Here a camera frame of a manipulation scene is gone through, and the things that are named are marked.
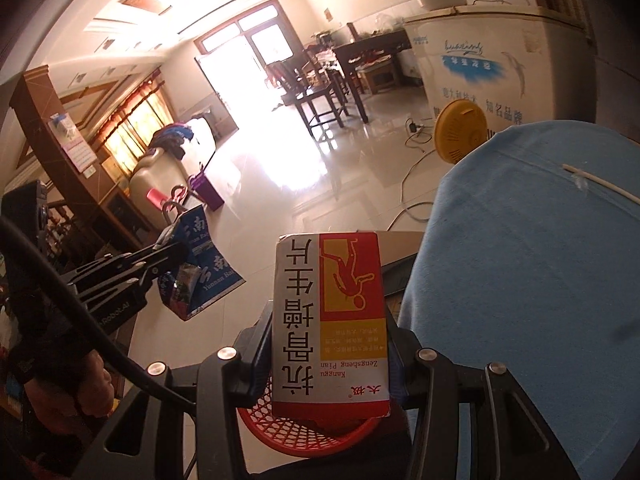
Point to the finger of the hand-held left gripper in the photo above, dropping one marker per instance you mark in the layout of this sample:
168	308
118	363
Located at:
130	260
130	287

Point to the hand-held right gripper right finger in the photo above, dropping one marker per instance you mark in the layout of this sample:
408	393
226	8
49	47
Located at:
395	380

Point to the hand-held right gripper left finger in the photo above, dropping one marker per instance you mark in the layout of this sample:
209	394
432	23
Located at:
264	345

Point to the red and white medicine box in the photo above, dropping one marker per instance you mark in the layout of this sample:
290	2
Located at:
330	320

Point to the blue printed packet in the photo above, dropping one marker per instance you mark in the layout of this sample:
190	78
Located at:
210	270

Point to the red plastic basket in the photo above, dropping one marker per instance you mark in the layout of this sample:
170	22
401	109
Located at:
300	435

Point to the person's left hand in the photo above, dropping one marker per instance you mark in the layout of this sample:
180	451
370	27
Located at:
60	402

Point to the small pink chair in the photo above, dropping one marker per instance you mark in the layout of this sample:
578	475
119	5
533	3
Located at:
156	196

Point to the cream sofa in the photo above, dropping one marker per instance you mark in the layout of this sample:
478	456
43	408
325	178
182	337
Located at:
150	175

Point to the black flat notebook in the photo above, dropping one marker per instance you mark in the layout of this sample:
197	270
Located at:
400	277

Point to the purple bucket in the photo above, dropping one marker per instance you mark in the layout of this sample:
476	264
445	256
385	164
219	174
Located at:
207	192

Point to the wooden display cabinet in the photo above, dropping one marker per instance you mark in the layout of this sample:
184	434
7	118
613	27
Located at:
45	110

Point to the pile of clothes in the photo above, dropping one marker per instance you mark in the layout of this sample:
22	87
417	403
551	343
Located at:
170	137

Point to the flat cardboard sheet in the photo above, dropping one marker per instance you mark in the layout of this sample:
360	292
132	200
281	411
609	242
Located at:
400	245

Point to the orange curtain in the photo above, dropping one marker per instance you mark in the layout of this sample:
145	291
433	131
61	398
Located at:
135	125

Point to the blue tablecloth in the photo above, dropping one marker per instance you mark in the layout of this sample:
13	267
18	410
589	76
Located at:
525	285

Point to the dark wooden chair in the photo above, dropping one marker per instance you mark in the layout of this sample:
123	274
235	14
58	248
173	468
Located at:
320	95
277	77

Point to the wooden framed glass door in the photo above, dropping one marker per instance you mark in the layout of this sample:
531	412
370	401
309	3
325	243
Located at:
250	35

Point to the yellow round fan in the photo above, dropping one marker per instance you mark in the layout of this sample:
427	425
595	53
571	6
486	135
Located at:
460	132

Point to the clear plastic wrapper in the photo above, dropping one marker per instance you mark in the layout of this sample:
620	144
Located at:
580	180

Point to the long wooden stick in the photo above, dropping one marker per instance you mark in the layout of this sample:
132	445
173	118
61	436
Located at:
600	180

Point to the light wooden bench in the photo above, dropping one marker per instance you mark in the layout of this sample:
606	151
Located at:
382	75

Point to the white chest freezer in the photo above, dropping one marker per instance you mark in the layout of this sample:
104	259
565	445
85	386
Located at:
480	85

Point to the dark wooden dining table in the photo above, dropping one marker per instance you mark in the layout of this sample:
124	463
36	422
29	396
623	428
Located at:
370	40

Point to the grey panelled cabinet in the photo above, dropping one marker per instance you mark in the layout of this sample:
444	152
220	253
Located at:
615	35

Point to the wall calendar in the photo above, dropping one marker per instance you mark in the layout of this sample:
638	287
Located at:
75	152

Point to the small wall picture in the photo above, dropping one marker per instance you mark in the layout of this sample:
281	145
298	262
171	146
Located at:
327	15

